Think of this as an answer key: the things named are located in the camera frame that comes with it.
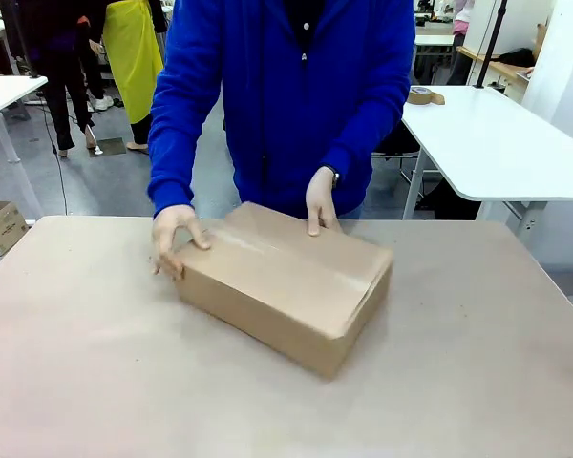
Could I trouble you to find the person's right hand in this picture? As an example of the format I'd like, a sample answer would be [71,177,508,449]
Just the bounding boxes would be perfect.
[151,203,213,281]

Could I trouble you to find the large white table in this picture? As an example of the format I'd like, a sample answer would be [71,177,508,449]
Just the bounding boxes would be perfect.
[400,84,573,235]

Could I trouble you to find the person's left hand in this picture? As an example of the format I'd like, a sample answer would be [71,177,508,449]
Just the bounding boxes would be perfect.
[305,165,344,238]

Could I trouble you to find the brown cardboard box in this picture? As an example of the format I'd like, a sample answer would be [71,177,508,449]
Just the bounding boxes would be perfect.
[173,200,395,382]

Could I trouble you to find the dark floor plate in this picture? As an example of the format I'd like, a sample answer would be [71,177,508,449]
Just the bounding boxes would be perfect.
[88,136,128,157]

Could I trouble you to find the small printed cardboard box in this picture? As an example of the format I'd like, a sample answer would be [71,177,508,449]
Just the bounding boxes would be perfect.
[0,199,30,258]

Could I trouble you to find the black chair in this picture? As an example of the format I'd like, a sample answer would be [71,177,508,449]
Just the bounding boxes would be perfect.
[371,121,421,158]

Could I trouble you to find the blue-sleeved left forearm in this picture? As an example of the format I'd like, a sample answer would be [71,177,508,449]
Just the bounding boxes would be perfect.
[324,85,416,185]

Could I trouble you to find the person in blue jacket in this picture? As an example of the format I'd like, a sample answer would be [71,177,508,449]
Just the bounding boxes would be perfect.
[146,0,417,220]

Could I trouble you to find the person in black clothes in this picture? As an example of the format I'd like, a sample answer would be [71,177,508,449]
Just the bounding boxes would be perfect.
[16,0,109,158]

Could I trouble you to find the blue-sleeved right forearm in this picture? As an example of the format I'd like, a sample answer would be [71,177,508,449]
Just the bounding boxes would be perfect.
[146,94,221,219]

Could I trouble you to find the black bundle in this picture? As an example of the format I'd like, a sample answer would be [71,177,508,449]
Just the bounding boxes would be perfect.
[496,47,537,68]

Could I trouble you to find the person in yellow apron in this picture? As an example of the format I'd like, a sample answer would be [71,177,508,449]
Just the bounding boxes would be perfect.
[88,0,166,152]

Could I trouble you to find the person in pink top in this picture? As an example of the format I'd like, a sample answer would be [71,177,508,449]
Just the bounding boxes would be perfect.
[446,0,475,86]

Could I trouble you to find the white table with leg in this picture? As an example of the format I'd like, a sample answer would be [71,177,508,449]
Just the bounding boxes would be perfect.
[0,74,49,220]

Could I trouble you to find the black tripod pole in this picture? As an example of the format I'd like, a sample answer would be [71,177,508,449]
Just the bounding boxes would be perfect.
[474,0,509,90]

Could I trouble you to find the wooden desk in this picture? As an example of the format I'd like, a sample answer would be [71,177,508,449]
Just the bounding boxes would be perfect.
[456,45,531,90]

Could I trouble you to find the brown tape roll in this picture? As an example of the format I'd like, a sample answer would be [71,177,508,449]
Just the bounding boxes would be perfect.
[407,85,446,106]

